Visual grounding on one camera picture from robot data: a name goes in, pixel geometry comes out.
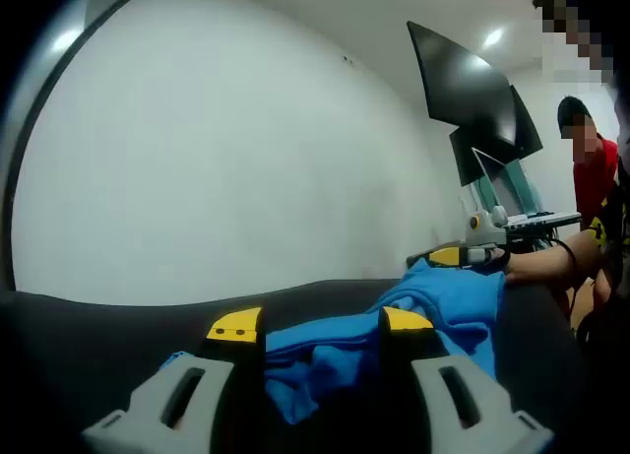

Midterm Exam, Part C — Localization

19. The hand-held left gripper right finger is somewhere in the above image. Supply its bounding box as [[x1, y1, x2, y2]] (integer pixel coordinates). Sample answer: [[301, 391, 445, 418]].
[[377, 304, 555, 454]]

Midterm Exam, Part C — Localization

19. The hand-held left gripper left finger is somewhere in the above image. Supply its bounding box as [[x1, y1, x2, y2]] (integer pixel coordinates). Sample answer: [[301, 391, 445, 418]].
[[81, 305, 268, 454]]

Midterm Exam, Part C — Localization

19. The blue cloth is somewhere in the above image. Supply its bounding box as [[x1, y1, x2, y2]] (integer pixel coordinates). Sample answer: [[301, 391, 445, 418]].
[[164, 256, 509, 425]]

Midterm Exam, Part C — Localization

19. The person's right hand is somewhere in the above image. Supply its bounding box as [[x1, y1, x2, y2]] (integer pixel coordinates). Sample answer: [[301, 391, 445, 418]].
[[502, 250, 531, 284]]

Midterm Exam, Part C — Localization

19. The teal panel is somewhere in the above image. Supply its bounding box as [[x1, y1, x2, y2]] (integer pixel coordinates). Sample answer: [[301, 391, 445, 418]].
[[493, 159, 542, 216]]

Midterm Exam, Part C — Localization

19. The white laptop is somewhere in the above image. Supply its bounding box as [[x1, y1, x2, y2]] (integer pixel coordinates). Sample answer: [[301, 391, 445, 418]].
[[471, 147, 584, 229]]

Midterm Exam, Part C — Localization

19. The small black monitor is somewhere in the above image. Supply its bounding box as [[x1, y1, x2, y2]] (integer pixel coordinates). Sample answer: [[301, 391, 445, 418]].
[[448, 125, 494, 188]]

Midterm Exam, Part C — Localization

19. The tilted black monitor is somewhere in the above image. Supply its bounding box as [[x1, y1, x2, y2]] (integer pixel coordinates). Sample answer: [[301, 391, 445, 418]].
[[508, 84, 544, 161]]

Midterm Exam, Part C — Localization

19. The operator in dark clothes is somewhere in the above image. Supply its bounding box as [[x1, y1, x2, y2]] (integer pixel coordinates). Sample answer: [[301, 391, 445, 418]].
[[574, 64, 630, 366]]

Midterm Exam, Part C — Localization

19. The large black monitor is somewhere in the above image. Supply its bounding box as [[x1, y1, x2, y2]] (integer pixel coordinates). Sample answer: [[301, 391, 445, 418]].
[[406, 20, 518, 148]]

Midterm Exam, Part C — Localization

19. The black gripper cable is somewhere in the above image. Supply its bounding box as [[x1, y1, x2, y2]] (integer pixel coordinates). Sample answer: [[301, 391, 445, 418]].
[[552, 236, 580, 328]]

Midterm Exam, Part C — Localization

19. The black partition frame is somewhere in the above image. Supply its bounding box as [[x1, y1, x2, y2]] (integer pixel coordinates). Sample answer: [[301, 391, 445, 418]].
[[0, 0, 149, 293]]

